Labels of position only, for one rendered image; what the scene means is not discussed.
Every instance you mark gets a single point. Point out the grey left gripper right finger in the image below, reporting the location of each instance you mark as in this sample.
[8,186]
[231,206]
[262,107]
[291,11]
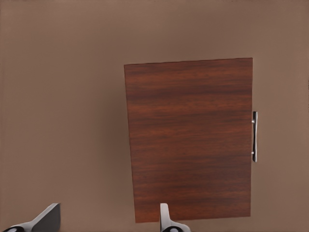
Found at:
[166,218]

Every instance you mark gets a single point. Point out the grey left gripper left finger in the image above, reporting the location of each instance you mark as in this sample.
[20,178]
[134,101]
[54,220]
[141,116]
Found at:
[46,218]

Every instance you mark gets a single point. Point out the dark wooden cabinet box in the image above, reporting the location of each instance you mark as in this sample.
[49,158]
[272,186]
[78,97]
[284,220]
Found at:
[190,140]

